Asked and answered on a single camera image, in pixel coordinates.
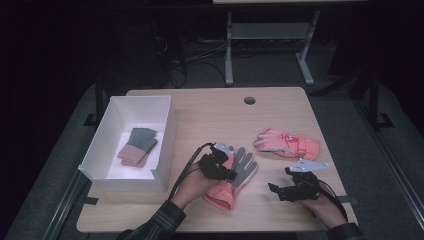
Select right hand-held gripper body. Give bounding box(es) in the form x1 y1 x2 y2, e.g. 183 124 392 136
284 158 329 202

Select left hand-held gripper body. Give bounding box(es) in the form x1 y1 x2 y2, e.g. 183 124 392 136
198 142 235 181

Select pink ski glove grey palm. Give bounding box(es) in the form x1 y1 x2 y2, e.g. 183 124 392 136
202 146 259 212

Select grey knit glove pink cuff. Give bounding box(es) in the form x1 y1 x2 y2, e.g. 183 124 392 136
120 138 159 169
117 127 158 165

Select white rectangular box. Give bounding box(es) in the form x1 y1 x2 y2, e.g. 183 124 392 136
77 95 178 193

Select person's right hand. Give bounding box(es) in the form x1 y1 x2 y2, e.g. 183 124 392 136
299 183 348 229

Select person's left hand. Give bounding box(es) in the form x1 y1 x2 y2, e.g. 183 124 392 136
171 161 214 210

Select pink ski glove white fingers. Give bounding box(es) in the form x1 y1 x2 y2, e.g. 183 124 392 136
253 127 321 162

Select black metal stand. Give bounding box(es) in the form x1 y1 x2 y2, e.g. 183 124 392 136
366 66 396 131
83 73 108 127

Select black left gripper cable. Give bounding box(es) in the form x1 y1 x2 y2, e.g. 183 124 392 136
167 142 216 201

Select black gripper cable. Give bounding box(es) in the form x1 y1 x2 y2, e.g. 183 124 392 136
167 142 216 201
316 179 350 223

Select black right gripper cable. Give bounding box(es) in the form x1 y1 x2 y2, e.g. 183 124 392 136
316 179 350 223

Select grey metal floor rail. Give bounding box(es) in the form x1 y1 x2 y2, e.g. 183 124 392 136
353 99 424 231
43 169 91 240

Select white metal desk frame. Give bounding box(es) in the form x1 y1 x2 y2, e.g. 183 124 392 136
224 9 321 87

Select bundle of floor cables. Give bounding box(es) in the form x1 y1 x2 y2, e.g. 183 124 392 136
149 33 228 89

